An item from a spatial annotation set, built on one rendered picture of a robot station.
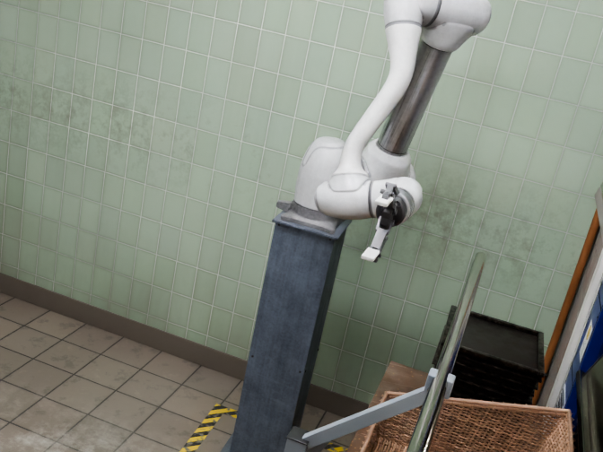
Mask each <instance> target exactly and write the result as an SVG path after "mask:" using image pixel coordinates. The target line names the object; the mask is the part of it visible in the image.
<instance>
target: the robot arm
mask: <svg viewBox="0 0 603 452"><path fill-rule="evenodd" d="M491 14H492V7H491V4H490V2H489V1H488V0H384V8H383V15H384V22H385V32H386V37H387V42H388V47H389V58H390V69H389V76H388V78H387V81H386V82H385V83H384V85H383V87H382V88H381V90H380V92H379V93H378V95H377V96H376V98H375V99H374V100H373V102H372V103H371V105H370V107H368V108H367V110H366V111H365V113H364V114H363V116H362V117H361V119H360V120H359V122H358V123H357V124H356V126H355V127H354V129H353V131H352V132H351V134H350V135H349V136H348V138H347V140H346V142H344V141H343V140H341V139H339V138H335V137H329V136H323V137H320V138H318V139H316V140H315V141H313V142H312V143H311V145H310V146H309V148H308V150H307V151H306V153H305V154H304V156H303V158H302V161H301V166H300V168H299V172H298V177H297V181H296V186H295V194H294V199H293V200H292V201H285V200H278V202H277V203H276V207H277V208H279V209H281V210H283V211H285V212H286V213H283V214H282V215H281V220H282V221H285V222H293V223H297V224H300V225H303V226H306V227H309V228H312V229H315V230H321V231H324V232H326V233H328V234H335V231H336V228H337V227H338V225H339V224H340V223H341V222H344V221H345V220H363V219H368V218H377V219H378V223H377V226H376V233H375V236H374V238H373V241H372V243H371V246H370V247H369V248H367V249H366V250H365V252H364V253H363V254H362V256H361V259H364V260H368V261H371V262H374V263H377V262H378V259H379V257H381V251H382V249H383V247H384V245H385V243H386V241H387V240H388V237H387V235H389V232H390V229H391V227H395V226H398V225H399V224H402V223H404V222H405V221H406V220H407V219H408V218H410V217H411V216H413V215H414V214H415V213H416V212H417V211H418V209H419V208H420V206H421V203H422V201H423V194H422V188H421V186H420V184H419V183H418V182H417V181H416V180H415V170H414V168H413V166H412V164H411V157H410V154H409V152H408V147H409V145H410V144H411V142H412V139H413V137H414V135H415V132H416V129H417V128H418V126H419V124H420V122H421V120H422V117H423V115H424V112H425V111H426V108H427V106H428V104H429V102H430V100H431V97H432V95H433V93H434V91H435V89H436V86H437V84H438V82H439V80H440V79H441V75H442V73H443V71H444V69H445V67H446V64H447V63H448V61H449V59H450V55H451V53H452V52H454V51H456V50H457V49H459V48H460V47H461V46H462V45H463V44H464V43H465V42H466V41H467V40H468V39H469V38H470V37H471V36H476V35H477V34H479V33H480V32H482V31H483V30H484V29H485V28H486V26H487V25H488V23H489V22H490V19H491ZM420 36H421V39H420ZM419 40H420V42H419ZM385 119H387V120H386V122H385V124H384V127H383V128H382V130H381V133H380V137H379V138H377V139H375V140H373V141H371V142H369V141H370V139H371V138H372V136H373V135H374V134H375V133H376V131H377V130H378V129H379V127H380V126H381V125H382V123H383V122H384V121H385ZM368 142H369V143H368ZM367 143H368V145H367V146H366V144H367ZM365 146H366V147H365ZM364 147H365V148H364ZM379 227H380V228H379Z"/></svg>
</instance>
